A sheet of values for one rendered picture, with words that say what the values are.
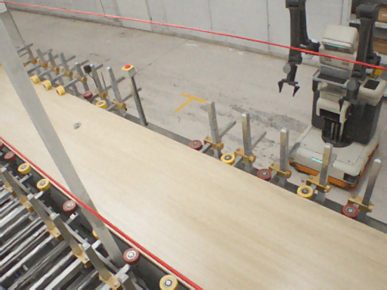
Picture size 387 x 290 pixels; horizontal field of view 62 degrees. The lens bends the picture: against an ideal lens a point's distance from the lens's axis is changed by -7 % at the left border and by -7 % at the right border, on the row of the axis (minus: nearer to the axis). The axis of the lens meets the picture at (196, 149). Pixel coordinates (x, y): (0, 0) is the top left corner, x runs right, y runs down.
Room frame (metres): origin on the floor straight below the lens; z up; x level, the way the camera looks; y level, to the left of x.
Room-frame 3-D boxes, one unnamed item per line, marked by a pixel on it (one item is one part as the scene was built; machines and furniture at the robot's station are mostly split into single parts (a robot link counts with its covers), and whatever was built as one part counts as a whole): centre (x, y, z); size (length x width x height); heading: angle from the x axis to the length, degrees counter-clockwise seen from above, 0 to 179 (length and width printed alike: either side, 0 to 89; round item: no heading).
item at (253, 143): (1.61, -0.32, 0.81); 0.43 x 0.03 x 0.04; 133
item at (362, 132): (2.18, -1.31, 0.59); 0.55 x 0.34 x 0.83; 43
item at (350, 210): (0.93, -0.68, 0.85); 0.08 x 0.08 x 0.11
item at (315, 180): (1.20, -0.63, 0.82); 0.14 x 0.06 x 0.05; 43
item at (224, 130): (1.79, -0.15, 0.80); 0.43 x 0.03 x 0.04; 133
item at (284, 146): (1.37, -0.48, 0.89); 0.04 x 0.04 x 0.48; 43
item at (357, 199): (1.02, -0.80, 0.81); 0.14 x 0.06 x 0.05; 43
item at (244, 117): (1.55, -0.31, 0.91); 0.04 x 0.04 x 0.48; 43
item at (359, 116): (1.96, -1.16, 0.68); 0.28 x 0.27 x 0.25; 43
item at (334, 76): (1.92, -1.03, 0.99); 0.28 x 0.16 x 0.22; 43
